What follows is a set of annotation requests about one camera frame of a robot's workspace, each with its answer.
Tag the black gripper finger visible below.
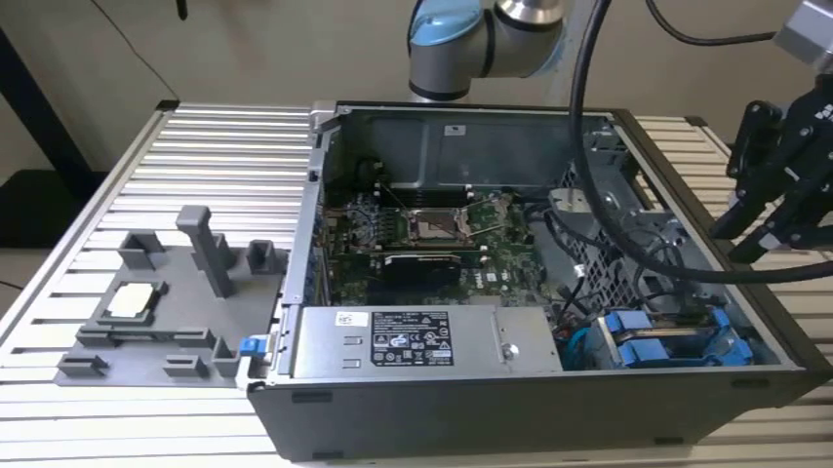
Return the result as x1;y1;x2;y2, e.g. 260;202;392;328
726;160;833;264
708;99;787;240

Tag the hard disk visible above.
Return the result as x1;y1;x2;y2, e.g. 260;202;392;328
595;305;756;371

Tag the grey metal disk bay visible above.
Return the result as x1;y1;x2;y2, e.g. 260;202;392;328
588;292;782;372

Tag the black RAM slot bank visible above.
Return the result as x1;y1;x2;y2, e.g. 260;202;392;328
376;182;476;207

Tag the perforated metal drive cage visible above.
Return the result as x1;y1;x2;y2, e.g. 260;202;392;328
551;121;723;313

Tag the blue plastic carrier tab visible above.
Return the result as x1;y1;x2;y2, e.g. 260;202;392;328
620;341;666;368

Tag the green motherboard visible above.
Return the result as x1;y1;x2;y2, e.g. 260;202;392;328
321;187;564;306

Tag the CPU socket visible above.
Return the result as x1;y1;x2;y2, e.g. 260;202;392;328
399;207;480;243

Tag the black graphics card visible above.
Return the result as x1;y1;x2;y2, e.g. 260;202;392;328
367;248;487;298

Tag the dark grey PC case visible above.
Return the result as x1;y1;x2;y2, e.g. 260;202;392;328
244;99;833;462

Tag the silver power supply unit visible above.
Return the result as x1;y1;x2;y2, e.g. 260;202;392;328
288;305;564;379

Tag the grey plastic parts rack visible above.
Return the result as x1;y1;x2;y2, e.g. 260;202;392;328
54;204;291;389

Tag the silver CPU chip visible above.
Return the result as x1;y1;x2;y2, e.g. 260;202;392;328
106;282;157;318

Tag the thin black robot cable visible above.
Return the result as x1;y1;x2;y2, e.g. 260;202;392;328
643;0;780;46

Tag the black wire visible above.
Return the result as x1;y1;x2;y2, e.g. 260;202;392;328
556;285;588;321

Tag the blue wire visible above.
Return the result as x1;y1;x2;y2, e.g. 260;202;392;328
563;326;591;371

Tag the thin black wall cable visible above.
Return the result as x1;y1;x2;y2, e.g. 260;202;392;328
88;0;181;102

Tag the black desk frame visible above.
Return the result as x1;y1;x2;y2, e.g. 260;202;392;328
0;23;116;250

